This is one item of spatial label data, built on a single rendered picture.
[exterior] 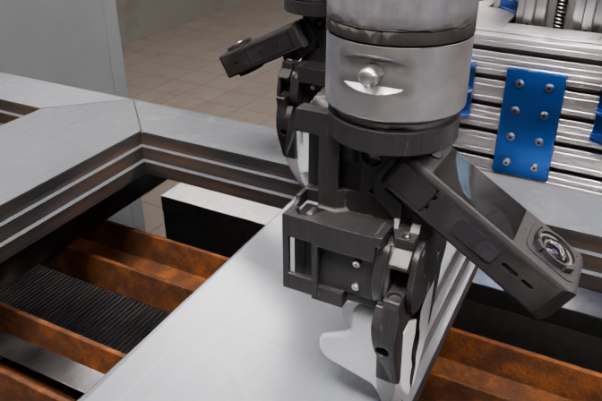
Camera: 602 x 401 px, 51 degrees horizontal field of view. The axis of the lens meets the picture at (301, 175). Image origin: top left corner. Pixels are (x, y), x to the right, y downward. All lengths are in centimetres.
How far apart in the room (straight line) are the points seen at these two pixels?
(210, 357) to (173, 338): 4
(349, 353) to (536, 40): 70
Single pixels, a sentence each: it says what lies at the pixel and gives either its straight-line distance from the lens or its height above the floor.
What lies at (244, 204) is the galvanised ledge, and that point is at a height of 68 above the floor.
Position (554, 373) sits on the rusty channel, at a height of 71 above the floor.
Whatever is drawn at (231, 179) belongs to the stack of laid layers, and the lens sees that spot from 79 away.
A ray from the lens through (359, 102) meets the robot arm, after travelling 31.
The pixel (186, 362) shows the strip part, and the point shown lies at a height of 87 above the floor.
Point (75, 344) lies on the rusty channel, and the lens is 77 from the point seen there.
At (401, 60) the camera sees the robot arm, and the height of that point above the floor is 111.
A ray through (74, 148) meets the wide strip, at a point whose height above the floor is 87.
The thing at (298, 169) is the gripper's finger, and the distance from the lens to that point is 68.
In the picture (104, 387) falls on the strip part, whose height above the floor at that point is 87.
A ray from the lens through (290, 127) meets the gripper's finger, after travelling 64.
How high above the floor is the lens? 120
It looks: 27 degrees down
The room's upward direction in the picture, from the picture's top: straight up
